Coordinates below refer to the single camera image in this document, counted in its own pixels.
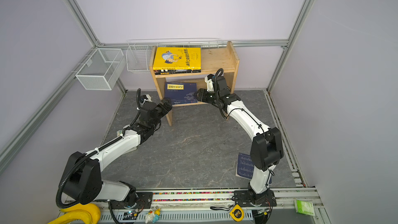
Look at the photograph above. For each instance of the wooden two-tier bookshelf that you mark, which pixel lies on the wooden two-tier bookshelf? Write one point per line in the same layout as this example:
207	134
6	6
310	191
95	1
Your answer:
212	60

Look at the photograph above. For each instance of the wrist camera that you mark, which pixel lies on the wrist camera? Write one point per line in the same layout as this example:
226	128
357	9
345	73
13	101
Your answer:
145	98
210	82

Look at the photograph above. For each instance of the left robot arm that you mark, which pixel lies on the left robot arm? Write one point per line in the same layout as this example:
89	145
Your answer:
82	181

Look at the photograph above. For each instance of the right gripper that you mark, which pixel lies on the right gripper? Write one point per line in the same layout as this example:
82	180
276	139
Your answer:
203	95

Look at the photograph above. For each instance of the yellow tape measure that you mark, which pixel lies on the yellow tape measure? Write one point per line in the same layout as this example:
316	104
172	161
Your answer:
237	213

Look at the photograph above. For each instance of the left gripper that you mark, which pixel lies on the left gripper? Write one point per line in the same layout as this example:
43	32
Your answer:
168	106

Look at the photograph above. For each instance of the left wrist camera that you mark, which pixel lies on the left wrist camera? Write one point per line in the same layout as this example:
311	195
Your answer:
145	98

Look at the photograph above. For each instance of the green white packet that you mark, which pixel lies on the green white packet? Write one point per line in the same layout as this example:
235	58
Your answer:
304	207

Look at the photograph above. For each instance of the black wolf cover book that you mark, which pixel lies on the black wolf cover book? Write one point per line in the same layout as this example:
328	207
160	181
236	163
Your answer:
175	71

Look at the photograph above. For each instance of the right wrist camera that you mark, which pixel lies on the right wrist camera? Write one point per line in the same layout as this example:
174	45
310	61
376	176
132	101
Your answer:
210	82

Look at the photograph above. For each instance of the blue book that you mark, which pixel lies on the blue book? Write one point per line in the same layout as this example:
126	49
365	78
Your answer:
182	102

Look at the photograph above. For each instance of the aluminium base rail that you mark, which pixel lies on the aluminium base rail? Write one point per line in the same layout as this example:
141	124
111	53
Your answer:
211	206

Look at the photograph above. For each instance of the yellow banana toy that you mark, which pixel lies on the yellow banana toy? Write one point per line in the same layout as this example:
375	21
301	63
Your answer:
88	214

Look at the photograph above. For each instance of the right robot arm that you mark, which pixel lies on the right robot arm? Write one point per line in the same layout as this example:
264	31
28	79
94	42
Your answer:
266	143

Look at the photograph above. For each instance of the white wire rack basket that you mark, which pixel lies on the white wire rack basket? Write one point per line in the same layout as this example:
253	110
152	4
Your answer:
138	54

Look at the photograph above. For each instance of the white mesh box basket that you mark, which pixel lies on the white mesh box basket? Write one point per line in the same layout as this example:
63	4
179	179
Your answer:
102	69

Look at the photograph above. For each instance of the yellow folder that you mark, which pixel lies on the yellow folder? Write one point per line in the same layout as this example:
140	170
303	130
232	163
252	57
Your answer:
167	58

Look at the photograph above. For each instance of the navy book yellow label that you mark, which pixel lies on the navy book yellow label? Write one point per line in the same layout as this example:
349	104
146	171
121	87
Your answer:
180	91

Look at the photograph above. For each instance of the small white toy figure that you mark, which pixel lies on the small white toy figure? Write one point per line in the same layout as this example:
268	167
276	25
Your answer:
152	216

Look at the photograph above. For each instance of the navy notebook white lines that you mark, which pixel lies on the navy notebook white lines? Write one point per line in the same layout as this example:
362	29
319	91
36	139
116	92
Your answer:
245	167

